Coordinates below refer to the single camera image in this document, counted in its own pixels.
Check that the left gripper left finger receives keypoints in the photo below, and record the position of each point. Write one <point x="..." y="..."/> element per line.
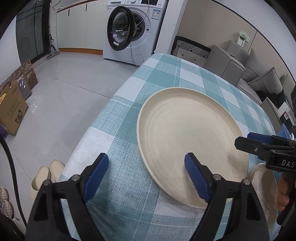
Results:
<point x="78" y="190"/>

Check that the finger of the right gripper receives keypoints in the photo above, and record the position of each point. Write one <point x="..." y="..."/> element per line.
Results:
<point x="274" y="140"/>
<point x="262" y="150"/>

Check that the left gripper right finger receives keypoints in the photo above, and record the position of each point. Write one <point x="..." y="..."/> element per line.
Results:
<point x="214" y="189"/>

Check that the cream plate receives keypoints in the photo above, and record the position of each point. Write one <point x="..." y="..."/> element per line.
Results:
<point x="266" y="187"/>
<point x="176" y="121"/>

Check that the blue bowl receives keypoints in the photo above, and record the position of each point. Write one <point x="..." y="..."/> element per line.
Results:
<point x="283" y="132"/>

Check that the white kitchen base cabinets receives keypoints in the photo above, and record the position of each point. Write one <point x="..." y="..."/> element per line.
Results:
<point x="81" y="27"/>

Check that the person right hand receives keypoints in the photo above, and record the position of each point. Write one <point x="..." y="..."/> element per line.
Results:
<point x="282" y="196"/>

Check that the grey side cabinet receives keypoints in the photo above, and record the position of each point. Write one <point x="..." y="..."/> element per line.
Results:
<point x="274" y="114"/>

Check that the beige slippers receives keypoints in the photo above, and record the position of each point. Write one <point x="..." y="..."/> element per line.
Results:
<point x="52" y="172"/>

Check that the teal checked tablecloth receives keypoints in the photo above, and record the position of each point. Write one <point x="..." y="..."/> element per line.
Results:
<point x="128" y="204"/>

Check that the grey right cushion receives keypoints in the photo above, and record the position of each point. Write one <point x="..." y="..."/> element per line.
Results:
<point x="268" y="82"/>

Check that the grey cushion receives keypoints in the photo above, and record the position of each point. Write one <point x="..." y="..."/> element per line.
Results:
<point x="268" y="82"/>
<point x="254" y="67"/>

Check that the grey sofa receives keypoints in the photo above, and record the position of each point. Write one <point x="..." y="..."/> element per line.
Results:
<point x="229" y="64"/>

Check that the grey left cushion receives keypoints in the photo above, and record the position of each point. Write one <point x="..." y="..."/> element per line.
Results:
<point x="254" y="67"/>

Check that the brown cardboard box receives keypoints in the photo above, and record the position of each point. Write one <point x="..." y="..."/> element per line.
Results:
<point x="13" y="108"/>

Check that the black patterned chair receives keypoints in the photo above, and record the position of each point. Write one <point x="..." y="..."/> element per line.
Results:
<point x="190" y="50"/>

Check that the dark glass door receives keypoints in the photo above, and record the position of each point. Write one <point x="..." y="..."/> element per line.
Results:
<point x="32" y="31"/>

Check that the white washing machine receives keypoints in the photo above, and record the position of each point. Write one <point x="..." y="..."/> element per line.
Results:
<point x="132" y="30"/>

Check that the black box with cables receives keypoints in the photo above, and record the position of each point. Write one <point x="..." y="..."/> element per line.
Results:
<point x="287" y="120"/>

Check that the wall power strip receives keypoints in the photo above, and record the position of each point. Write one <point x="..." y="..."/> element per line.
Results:
<point x="242" y="38"/>

